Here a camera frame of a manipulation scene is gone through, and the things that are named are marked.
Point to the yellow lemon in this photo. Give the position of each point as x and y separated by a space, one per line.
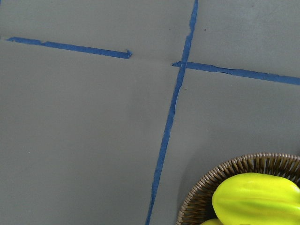
214 221

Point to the brown wicker basket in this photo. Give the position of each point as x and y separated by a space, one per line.
197 206

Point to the yellow starfruit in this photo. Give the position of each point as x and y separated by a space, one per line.
257 199

